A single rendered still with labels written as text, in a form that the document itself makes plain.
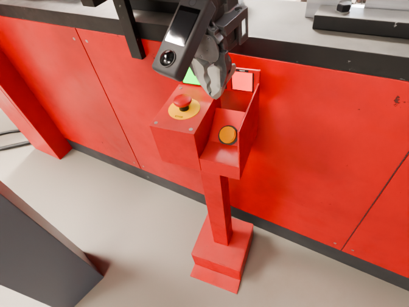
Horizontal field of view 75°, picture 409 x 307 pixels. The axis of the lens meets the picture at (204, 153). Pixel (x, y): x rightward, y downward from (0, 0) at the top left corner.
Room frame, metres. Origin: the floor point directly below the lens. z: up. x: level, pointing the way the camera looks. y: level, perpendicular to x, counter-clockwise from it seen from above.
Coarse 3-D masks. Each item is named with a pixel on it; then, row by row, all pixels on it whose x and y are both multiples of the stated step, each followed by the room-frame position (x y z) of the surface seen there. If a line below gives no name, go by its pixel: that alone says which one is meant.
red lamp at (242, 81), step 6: (234, 72) 0.50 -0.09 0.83; (240, 72) 0.50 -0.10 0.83; (234, 78) 0.50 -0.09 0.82; (240, 78) 0.50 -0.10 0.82; (246, 78) 0.49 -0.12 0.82; (252, 78) 0.48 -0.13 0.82; (234, 84) 0.50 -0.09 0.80; (240, 84) 0.50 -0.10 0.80; (246, 84) 0.49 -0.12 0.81; (246, 90) 0.49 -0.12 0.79
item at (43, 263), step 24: (0, 192) 0.44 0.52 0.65; (0, 216) 0.40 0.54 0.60; (24, 216) 0.42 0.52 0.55; (0, 240) 0.37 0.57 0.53; (24, 240) 0.39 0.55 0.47; (48, 240) 0.42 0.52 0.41; (0, 264) 0.34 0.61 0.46; (24, 264) 0.36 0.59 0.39; (48, 264) 0.38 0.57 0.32; (72, 264) 0.41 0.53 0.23; (24, 288) 0.32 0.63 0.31; (48, 288) 0.34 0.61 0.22; (72, 288) 0.37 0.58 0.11
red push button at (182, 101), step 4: (176, 96) 0.49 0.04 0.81; (180, 96) 0.48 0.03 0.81; (184, 96) 0.48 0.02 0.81; (188, 96) 0.48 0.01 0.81; (176, 100) 0.47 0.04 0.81; (180, 100) 0.47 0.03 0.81; (184, 100) 0.46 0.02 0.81; (188, 100) 0.46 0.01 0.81; (176, 104) 0.46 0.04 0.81; (180, 104) 0.46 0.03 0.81; (184, 104) 0.46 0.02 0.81; (188, 104) 0.46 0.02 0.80; (180, 108) 0.47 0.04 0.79; (184, 108) 0.46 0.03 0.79; (188, 108) 0.47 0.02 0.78
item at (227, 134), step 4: (224, 128) 0.44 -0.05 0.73; (228, 128) 0.44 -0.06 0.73; (232, 128) 0.43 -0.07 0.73; (220, 132) 0.43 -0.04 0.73; (224, 132) 0.43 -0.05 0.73; (228, 132) 0.43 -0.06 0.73; (232, 132) 0.42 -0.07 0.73; (220, 136) 0.43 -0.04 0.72; (224, 136) 0.42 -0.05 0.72; (228, 136) 0.42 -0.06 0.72; (232, 136) 0.42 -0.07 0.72; (224, 140) 0.42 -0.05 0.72; (228, 140) 0.41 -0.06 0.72; (232, 140) 0.41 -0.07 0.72
